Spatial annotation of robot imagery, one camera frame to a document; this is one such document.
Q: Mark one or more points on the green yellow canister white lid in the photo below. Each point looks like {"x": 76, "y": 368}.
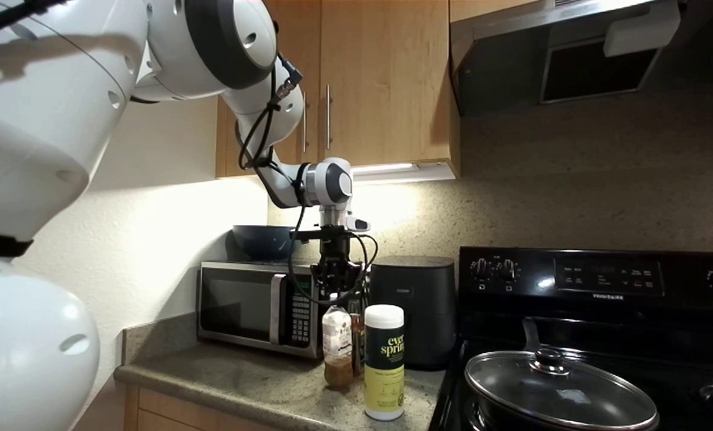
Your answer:
{"x": 383, "y": 361}

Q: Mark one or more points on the black kitchen stove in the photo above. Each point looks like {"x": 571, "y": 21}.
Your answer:
{"x": 639, "y": 314}

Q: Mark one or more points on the clear plastic bottle white cap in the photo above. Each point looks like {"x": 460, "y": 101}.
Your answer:
{"x": 338, "y": 347}

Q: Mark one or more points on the wooden upper cabinet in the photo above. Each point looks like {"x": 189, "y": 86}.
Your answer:
{"x": 374, "y": 79}

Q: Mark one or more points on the under cabinet light strip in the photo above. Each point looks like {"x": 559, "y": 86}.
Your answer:
{"x": 404, "y": 173}

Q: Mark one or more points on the dark blue bowl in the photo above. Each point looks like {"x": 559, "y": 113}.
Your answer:
{"x": 264, "y": 242}

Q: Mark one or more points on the range hood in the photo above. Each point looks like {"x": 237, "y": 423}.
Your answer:
{"x": 551, "y": 52}

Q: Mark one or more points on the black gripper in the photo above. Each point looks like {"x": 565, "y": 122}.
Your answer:
{"x": 337, "y": 276}

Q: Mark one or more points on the black air fryer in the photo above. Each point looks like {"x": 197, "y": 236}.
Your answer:
{"x": 425, "y": 288}

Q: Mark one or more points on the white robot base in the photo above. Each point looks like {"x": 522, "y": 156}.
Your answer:
{"x": 65, "y": 78}

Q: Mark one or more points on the stainless steel microwave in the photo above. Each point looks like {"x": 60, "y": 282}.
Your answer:
{"x": 259, "y": 305}

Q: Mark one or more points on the brown square oil bottle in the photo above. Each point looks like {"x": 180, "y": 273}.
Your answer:
{"x": 358, "y": 346}

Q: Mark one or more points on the glass lid frying pan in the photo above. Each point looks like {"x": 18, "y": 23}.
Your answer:
{"x": 536, "y": 389}

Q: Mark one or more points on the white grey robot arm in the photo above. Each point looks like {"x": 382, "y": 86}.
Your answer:
{"x": 228, "y": 48}

